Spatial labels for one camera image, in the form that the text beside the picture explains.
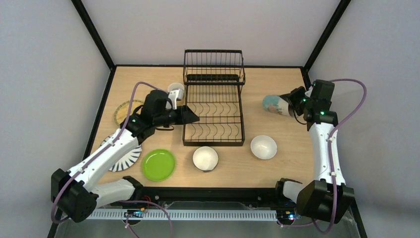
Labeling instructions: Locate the yellow ceramic mug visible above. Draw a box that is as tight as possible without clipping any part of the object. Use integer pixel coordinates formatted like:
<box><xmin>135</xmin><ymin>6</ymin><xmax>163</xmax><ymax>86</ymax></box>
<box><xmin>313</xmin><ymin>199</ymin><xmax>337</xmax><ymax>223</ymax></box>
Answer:
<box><xmin>168</xmin><ymin>82</ymin><xmax>185</xmax><ymax>101</ymax></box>

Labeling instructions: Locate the woven bamboo plate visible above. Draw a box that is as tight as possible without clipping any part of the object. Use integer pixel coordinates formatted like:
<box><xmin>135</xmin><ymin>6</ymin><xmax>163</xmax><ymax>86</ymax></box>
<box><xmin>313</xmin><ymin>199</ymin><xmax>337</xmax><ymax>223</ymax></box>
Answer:
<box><xmin>113</xmin><ymin>99</ymin><xmax>144</xmax><ymax>127</ymax></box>

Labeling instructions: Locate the blue striped white plate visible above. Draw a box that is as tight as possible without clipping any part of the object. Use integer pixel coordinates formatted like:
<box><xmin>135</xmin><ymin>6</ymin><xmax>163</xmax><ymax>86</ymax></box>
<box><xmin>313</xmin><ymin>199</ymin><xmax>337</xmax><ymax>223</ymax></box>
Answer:
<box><xmin>108</xmin><ymin>145</ymin><xmax>143</xmax><ymax>172</ymax></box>

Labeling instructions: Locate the black wire dish rack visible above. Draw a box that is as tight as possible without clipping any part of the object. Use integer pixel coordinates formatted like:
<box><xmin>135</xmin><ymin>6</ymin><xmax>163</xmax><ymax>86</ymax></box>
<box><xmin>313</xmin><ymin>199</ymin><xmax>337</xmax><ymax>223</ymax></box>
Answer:
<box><xmin>183</xmin><ymin>49</ymin><xmax>246</xmax><ymax>146</ymax></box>

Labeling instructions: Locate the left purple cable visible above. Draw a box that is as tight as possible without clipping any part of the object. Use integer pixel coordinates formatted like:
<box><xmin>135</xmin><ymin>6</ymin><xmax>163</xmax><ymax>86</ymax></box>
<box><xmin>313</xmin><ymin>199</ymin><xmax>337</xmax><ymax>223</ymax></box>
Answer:
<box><xmin>51</xmin><ymin>81</ymin><xmax>173</xmax><ymax>238</ymax></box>

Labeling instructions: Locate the green plastic plate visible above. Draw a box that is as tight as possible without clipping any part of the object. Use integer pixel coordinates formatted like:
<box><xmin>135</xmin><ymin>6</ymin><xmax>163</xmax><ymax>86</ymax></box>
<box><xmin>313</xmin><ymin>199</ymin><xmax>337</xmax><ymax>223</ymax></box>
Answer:
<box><xmin>141</xmin><ymin>149</ymin><xmax>176</xmax><ymax>182</ymax></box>

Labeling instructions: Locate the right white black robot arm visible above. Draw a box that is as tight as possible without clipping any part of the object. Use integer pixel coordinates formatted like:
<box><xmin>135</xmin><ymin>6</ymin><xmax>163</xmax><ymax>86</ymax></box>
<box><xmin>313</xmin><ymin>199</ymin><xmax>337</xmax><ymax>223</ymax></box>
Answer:
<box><xmin>275</xmin><ymin>80</ymin><xmax>354</xmax><ymax>224</ymax></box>

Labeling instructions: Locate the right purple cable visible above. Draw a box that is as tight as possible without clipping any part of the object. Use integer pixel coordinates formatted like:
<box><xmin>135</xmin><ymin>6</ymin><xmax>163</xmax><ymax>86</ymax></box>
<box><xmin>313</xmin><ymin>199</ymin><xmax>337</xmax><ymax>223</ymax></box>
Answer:
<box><xmin>276</xmin><ymin>78</ymin><xmax>368</xmax><ymax>235</ymax></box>

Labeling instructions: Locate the purple cable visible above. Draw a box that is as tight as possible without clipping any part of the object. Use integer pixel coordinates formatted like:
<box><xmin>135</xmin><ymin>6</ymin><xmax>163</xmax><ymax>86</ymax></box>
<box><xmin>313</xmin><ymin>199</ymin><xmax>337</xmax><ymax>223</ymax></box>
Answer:
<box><xmin>51</xmin><ymin>81</ymin><xmax>173</xmax><ymax>238</ymax></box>
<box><xmin>276</xmin><ymin>78</ymin><xmax>368</xmax><ymax>235</ymax></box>

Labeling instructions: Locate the white slotted cable duct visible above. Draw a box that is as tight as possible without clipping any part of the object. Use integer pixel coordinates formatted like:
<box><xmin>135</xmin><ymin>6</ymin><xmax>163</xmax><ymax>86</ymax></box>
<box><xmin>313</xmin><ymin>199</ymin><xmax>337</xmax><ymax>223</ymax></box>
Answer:
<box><xmin>87</xmin><ymin>209</ymin><xmax>277</xmax><ymax>221</ymax></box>

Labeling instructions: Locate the black rimmed white bowl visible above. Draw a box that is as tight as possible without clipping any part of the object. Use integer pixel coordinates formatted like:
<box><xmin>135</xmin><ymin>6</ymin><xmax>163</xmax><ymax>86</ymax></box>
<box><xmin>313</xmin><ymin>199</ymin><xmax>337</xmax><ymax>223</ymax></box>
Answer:
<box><xmin>193</xmin><ymin>146</ymin><xmax>219</xmax><ymax>172</ymax></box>

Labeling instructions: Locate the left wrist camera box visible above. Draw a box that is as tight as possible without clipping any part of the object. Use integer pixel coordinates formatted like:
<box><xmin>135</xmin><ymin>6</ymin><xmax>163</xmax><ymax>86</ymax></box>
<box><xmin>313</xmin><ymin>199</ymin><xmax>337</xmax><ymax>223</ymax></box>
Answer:
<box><xmin>168</xmin><ymin>88</ymin><xmax>184</xmax><ymax>110</ymax></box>

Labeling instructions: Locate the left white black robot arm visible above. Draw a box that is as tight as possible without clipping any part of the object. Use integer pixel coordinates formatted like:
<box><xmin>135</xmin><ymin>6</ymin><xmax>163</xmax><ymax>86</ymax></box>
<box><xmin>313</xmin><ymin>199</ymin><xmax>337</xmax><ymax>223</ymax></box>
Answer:
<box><xmin>51</xmin><ymin>87</ymin><xmax>199</xmax><ymax>224</ymax></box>

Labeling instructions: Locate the plain white bowl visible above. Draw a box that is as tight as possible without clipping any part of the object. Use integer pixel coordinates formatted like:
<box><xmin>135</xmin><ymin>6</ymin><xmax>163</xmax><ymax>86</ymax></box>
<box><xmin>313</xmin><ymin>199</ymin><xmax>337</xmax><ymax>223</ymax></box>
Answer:
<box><xmin>250</xmin><ymin>135</ymin><xmax>277</xmax><ymax>160</ymax></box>

